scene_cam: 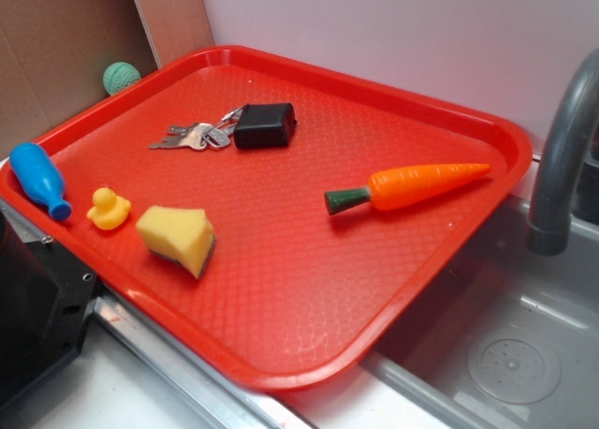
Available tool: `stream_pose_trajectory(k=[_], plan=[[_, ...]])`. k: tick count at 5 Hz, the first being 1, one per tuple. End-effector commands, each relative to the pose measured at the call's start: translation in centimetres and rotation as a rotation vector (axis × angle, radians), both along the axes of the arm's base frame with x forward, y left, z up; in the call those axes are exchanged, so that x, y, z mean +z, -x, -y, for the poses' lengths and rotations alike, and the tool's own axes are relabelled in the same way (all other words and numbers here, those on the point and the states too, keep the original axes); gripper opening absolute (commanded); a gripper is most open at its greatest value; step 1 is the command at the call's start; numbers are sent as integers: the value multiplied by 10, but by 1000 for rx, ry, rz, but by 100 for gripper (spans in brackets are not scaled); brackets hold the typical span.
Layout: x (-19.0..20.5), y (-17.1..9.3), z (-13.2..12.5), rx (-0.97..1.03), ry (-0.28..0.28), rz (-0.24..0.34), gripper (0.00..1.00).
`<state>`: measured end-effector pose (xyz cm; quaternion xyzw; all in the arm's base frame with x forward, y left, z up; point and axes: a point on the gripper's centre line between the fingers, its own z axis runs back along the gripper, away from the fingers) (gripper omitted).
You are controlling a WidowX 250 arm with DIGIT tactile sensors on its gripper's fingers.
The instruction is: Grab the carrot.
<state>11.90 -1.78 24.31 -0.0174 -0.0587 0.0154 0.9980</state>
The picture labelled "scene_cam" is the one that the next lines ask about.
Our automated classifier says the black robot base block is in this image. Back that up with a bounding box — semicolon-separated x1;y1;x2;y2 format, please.
1;216;98;410

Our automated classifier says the orange toy carrot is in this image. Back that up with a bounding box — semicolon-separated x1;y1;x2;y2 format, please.
324;163;491;215

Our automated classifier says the red plastic tray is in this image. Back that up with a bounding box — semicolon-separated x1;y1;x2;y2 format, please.
1;47;532;392

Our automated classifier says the black padlock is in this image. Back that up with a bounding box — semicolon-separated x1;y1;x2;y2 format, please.
233;103;297;150

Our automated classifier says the yellow sponge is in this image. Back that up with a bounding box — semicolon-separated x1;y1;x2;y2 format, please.
136;206;216;279

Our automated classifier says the silver keys bunch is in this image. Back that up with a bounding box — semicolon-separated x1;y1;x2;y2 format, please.
149;106;245;152

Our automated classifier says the yellow rubber duck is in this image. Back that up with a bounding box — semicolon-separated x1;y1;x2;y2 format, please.
87;187;132;230

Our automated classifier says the green textured ball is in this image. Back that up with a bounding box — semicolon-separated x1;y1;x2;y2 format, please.
102;62;141;96

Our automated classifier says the grey toy sink basin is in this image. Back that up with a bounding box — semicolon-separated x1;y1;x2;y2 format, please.
363;198;598;428

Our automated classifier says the blue toy bottle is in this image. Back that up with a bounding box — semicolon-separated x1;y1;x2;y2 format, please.
9;142;72;221

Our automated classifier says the grey toy faucet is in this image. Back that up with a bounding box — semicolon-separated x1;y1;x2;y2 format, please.
526;51;598;256

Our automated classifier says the brown cardboard panel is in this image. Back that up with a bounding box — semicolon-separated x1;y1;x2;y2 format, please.
1;0;213;157

